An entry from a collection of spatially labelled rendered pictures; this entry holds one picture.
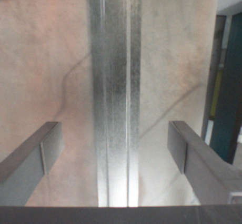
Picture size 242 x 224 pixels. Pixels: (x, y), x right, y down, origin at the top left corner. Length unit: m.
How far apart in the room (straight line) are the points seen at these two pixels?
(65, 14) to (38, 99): 0.12
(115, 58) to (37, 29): 0.11
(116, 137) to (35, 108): 0.13
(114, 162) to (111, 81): 0.11
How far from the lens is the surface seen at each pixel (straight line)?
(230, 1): 0.51
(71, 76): 0.26
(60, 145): 0.16
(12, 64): 0.29
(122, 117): 0.23
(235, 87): 0.52
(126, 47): 0.22
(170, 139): 0.16
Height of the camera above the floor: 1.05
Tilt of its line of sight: 76 degrees down
